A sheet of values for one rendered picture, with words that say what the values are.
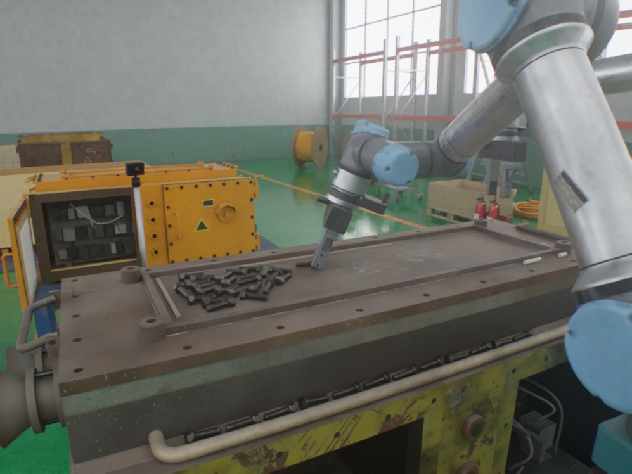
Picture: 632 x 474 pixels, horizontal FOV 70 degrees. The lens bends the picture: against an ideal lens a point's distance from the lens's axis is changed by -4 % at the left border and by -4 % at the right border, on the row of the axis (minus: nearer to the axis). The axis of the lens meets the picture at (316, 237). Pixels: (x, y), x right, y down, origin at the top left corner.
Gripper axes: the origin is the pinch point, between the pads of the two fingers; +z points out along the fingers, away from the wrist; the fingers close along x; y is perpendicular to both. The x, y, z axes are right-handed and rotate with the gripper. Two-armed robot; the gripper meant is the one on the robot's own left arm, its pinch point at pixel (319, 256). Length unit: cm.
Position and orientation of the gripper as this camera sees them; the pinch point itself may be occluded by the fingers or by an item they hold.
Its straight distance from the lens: 106.5
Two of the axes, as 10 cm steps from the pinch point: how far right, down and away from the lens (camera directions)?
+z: -3.6, 9.0, 2.5
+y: -9.3, -3.6, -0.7
